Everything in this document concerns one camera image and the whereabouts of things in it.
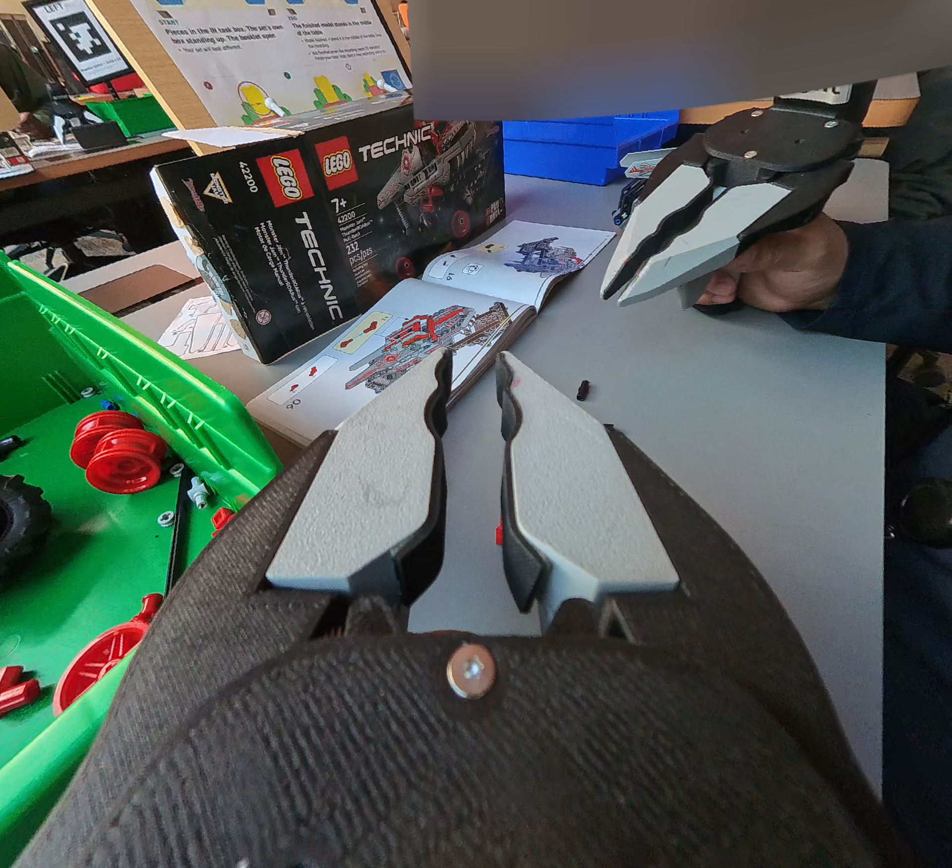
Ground long black lego axle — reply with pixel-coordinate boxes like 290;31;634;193
165;470;188;588

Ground person's legs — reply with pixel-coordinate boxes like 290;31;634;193
882;347;952;868

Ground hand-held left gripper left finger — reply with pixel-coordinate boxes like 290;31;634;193
265;349;453;609

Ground lego instruction booklet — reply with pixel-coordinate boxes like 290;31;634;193
247;219;617;448

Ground black lego tyre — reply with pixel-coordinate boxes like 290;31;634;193
0;474;55;580

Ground person's right hand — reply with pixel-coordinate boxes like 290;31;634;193
698;215;850;314

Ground red lego connector piece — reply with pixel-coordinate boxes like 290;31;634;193
0;666;42;718

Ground person's torso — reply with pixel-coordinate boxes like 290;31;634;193
863;68;952;223

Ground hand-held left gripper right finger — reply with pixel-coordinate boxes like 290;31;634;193
494;349;682;634

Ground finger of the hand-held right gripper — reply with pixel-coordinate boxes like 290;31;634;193
599;160;728;301
616;182;794;311

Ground red lego wheel hub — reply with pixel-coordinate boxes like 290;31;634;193
85;429;168;495
70;410;146;469
52;593;163;718

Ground person's right forearm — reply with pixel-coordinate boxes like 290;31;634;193
777;213;952;357

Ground black lego set box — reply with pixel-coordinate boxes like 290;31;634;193
151;105;507;365

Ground marker tag sign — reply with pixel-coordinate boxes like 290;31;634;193
22;0;136;89

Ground printed instruction sheet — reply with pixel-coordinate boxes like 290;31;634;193
65;0;414;128

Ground wooden table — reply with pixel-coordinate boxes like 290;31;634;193
0;131;196;193

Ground blue plastic bin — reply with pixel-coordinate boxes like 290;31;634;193
503;109;682;186

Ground instruction poster on board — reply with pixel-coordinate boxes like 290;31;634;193
74;0;415;156

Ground small green plastic bin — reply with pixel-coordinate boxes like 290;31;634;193
82;94;181;138

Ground partly built lego model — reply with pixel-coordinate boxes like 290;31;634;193
611;148;678;228

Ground white sticker sheet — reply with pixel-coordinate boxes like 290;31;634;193
158;297;248;362

